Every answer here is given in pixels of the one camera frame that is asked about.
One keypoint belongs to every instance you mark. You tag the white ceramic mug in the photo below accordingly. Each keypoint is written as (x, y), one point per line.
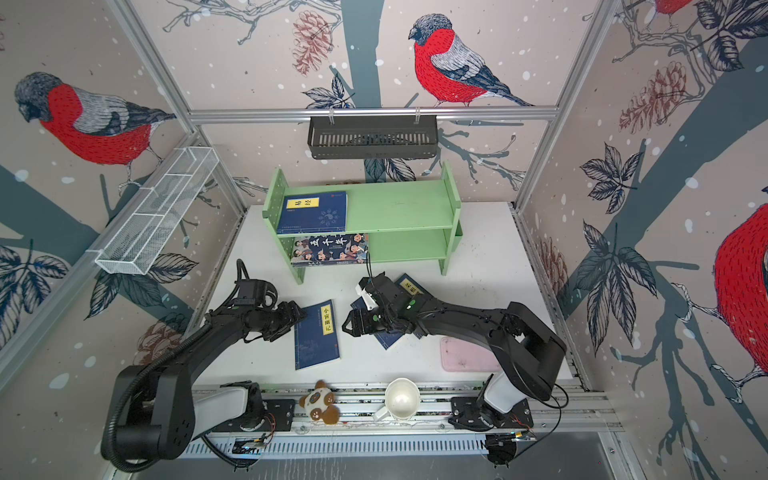
(402, 400)

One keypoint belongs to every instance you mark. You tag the brown white plush toy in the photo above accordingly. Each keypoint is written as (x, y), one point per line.
(319, 404)

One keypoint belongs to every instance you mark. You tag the blue book with yellow label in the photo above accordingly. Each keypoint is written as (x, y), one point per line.
(314, 213)

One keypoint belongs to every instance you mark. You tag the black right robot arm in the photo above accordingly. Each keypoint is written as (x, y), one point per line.
(528, 352)

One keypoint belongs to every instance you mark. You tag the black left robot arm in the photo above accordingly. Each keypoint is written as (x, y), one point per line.
(153, 414)

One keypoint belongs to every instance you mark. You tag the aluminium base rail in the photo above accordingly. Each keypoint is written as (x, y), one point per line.
(285, 430)

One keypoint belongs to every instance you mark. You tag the pink plastic tray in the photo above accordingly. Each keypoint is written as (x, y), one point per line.
(459, 356)

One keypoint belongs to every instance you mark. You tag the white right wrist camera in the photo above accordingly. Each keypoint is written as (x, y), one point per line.
(366, 297)

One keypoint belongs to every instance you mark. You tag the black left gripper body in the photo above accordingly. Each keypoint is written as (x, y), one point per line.
(274, 320)

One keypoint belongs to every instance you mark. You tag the colourful cartoon cover book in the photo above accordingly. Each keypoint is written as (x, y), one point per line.
(329, 250)

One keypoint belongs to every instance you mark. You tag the white wire mesh basket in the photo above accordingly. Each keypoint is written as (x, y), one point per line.
(141, 238)

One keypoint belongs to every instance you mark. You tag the green wooden shelf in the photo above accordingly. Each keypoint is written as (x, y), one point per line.
(404, 221)

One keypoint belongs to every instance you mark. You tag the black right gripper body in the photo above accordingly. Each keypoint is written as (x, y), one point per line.
(381, 317)

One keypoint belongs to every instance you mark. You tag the dark blue book under cartoon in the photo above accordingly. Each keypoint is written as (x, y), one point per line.
(386, 340)

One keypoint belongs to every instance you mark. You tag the dark blue book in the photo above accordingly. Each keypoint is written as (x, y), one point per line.
(315, 336)
(410, 285)
(386, 340)

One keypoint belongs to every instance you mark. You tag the black hanging wall basket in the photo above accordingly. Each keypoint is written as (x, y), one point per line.
(373, 137)

